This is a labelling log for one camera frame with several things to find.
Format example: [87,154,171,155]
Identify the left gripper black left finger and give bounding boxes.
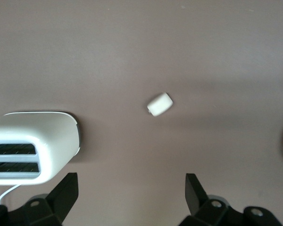
[0,172,79,226]

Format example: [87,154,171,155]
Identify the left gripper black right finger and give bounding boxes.
[179,173,283,226]

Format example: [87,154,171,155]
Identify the cream two-slot toaster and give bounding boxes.
[0,110,82,186]

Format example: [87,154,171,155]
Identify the brown table cover mat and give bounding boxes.
[0,0,283,226]

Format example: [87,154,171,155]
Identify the white toaster power cable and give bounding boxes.
[0,183,22,206]

